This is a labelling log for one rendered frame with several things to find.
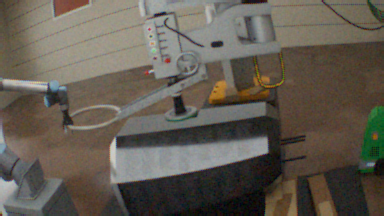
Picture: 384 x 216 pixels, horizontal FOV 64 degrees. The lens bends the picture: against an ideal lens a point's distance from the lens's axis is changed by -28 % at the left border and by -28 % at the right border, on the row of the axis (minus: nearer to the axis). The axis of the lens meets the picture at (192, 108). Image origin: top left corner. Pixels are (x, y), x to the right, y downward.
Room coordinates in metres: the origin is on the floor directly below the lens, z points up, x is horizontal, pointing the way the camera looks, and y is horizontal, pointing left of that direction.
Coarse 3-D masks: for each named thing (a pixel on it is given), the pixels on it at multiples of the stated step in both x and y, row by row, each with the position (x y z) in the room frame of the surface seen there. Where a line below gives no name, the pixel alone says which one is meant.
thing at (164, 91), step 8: (184, 80) 2.60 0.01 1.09; (192, 80) 2.60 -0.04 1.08; (160, 88) 2.73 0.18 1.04; (168, 88) 2.61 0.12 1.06; (176, 88) 2.61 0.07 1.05; (144, 96) 2.74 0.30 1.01; (152, 96) 2.62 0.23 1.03; (160, 96) 2.62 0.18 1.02; (128, 104) 2.75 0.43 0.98; (136, 104) 2.63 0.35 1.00; (144, 104) 2.63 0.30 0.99; (120, 112) 2.64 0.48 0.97; (128, 112) 2.64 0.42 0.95
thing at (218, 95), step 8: (256, 80) 3.35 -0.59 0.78; (264, 80) 3.31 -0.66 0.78; (216, 88) 3.35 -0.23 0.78; (224, 88) 3.31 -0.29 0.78; (248, 88) 3.17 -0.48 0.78; (216, 96) 3.13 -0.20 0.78; (224, 96) 3.10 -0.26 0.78; (240, 96) 3.02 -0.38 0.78; (248, 96) 3.00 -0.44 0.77; (256, 96) 2.98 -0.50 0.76; (264, 96) 2.96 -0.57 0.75
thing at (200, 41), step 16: (224, 16) 2.54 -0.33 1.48; (240, 16) 2.54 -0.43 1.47; (176, 32) 2.54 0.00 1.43; (192, 32) 2.57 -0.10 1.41; (208, 32) 2.55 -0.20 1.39; (224, 32) 2.54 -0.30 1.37; (192, 48) 2.56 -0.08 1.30; (208, 48) 2.55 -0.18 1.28; (224, 48) 2.54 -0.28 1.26; (240, 48) 2.54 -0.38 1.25; (256, 48) 2.53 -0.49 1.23; (272, 48) 2.52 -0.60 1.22; (192, 64) 2.57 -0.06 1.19
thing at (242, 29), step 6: (228, 6) 3.09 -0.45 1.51; (204, 12) 3.22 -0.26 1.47; (210, 12) 3.14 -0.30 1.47; (210, 18) 3.15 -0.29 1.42; (240, 18) 2.73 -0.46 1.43; (240, 24) 2.75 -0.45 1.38; (246, 24) 2.68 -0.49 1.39; (240, 30) 2.78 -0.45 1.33; (246, 30) 2.69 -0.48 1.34; (240, 36) 2.82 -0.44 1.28; (246, 36) 2.70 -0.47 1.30
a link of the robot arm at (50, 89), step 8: (0, 80) 2.20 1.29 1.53; (8, 80) 2.26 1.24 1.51; (16, 80) 2.30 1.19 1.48; (0, 88) 2.19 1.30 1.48; (8, 88) 2.23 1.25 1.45; (16, 88) 2.26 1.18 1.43; (24, 88) 2.29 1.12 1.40; (32, 88) 2.32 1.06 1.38; (40, 88) 2.35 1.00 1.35; (48, 88) 2.38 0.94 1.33; (56, 88) 2.40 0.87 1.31; (48, 96) 2.43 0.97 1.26; (56, 96) 2.45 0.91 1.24
